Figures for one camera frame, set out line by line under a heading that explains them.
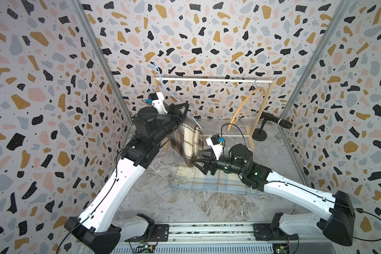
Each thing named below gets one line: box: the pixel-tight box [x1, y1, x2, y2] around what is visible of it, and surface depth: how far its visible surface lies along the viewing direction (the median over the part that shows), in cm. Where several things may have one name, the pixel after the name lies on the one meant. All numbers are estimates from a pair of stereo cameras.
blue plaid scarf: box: [169, 166, 261, 196], surface depth 90 cm
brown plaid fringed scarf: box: [169, 116, 205, 167], surface depth 68 cm
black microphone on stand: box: [251, 111, 293, 142], surface depth 102 cm
